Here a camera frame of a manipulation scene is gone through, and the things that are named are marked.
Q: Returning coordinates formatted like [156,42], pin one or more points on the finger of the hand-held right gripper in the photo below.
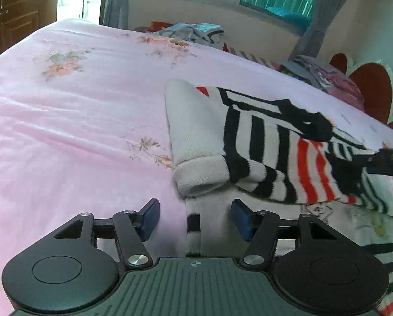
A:
[389,161]

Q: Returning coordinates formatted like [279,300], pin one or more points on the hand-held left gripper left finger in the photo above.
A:
[149,217]

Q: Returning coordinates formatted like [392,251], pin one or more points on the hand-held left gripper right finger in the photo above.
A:
[242,219]

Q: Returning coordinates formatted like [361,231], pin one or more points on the black red white striped sweater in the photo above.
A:
[265,144]

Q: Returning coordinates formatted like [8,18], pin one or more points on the stack of folded clothes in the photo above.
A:
[328,79]

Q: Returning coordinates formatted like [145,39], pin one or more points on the pile of grey clothes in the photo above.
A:
[190,34]

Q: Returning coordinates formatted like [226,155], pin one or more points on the red white scalloped headboard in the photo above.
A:
[371,85]

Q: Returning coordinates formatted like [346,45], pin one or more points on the pink floral bed sheet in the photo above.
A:
[84,112]

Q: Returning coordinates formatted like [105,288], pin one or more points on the grey white striped pillow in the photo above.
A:
[252,56]

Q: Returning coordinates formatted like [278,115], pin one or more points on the grey curtain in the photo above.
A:
[117,0]
[325,10]

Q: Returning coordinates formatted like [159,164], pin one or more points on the teal cloth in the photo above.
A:
[292,18]

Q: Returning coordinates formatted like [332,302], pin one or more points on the brown wooden door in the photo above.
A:
[22,10]

